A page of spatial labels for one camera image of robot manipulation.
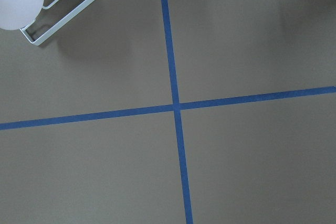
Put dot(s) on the white wire cup rack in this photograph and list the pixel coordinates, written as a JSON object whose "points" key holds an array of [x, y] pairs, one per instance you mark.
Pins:
{"points": [[52, 17]]}

